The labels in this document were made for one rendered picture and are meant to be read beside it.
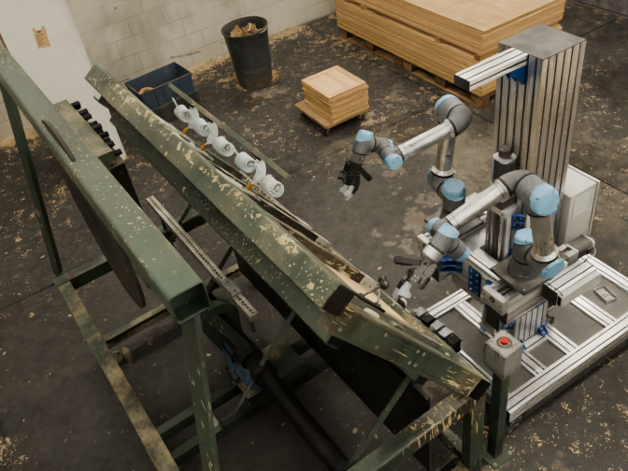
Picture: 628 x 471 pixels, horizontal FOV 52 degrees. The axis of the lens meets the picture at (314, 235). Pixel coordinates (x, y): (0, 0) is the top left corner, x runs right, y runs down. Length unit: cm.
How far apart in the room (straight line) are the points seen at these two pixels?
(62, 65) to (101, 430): 323
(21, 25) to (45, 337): 256
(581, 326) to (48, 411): 335
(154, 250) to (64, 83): 452
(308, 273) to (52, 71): 446
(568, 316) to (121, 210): 294
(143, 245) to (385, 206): 366
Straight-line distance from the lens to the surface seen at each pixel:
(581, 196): 343
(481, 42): 614
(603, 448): 393
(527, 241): 303
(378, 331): 220
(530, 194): 268
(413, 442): 291
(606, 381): 419
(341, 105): 613
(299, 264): 203
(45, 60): 610
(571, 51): 293
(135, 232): 185
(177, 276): 166
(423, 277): 251
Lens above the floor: 328
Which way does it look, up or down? 40 degrees down
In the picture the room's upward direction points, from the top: 10 degrees counter-clockwise
